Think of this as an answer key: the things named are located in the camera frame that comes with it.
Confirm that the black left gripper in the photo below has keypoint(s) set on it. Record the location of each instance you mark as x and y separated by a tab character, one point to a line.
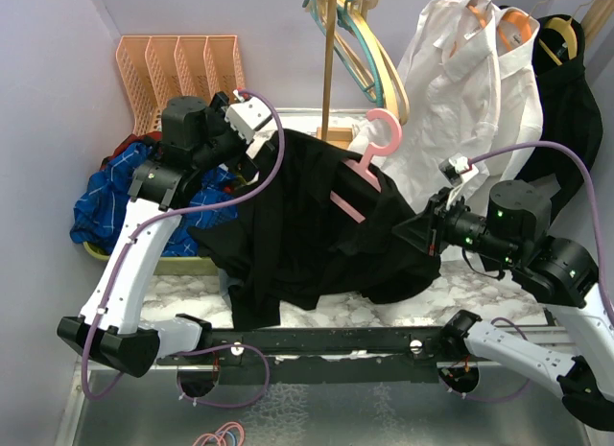
242	158

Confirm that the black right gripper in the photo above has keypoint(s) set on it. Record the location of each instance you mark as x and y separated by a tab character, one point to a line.
425	231

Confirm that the pink hanger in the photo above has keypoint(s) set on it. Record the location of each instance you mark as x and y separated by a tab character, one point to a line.
361	167

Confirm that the black shirt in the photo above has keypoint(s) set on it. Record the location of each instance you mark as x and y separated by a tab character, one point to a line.
571	118
317	229

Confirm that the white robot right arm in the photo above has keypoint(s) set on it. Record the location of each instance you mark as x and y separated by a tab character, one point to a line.
559	273

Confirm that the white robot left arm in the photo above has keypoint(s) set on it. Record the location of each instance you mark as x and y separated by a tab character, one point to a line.
196	137

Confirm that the red plaid shirt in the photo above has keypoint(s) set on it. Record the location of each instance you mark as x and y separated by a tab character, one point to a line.
149	139

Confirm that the cream yellow hanger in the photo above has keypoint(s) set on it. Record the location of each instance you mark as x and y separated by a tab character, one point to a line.
396	99

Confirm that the white shirt behind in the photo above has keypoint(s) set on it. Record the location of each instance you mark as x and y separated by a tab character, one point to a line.
520	120

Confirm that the white shirt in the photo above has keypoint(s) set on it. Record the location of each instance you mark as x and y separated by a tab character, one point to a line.
454	102
520	120

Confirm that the blue plaid shirt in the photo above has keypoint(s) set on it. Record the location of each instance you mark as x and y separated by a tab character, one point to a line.
126	163

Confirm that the white shirt front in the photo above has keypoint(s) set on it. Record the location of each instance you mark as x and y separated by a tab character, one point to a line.
454	102

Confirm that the hanging black shirt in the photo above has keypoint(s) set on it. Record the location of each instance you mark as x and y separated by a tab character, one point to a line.
571	118

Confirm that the orange hanger left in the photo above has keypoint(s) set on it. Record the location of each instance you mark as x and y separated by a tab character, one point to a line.
470	33

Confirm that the orange hanger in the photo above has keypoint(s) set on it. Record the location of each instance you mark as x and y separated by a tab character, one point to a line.
470	33
514	28

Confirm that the orange hanger right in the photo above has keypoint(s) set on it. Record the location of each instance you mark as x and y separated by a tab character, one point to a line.
514	28

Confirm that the pink plastic file organizer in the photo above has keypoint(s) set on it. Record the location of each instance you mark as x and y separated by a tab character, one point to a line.
157	68

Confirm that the grey cloth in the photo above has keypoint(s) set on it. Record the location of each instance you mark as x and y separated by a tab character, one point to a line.
224	284

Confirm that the green laundry basket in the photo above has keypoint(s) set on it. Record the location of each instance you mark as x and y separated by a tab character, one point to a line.
182	266

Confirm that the black base bar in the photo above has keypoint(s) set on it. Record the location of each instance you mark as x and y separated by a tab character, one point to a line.
234	369

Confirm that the coloured rubber bands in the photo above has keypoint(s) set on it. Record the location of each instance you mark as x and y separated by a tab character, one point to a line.
230	433

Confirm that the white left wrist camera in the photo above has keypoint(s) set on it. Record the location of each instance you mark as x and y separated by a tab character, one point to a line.
247	116

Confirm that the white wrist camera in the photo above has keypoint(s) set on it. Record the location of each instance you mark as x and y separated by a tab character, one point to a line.
247	116
458	171

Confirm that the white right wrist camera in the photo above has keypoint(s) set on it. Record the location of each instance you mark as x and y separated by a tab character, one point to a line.
458	171

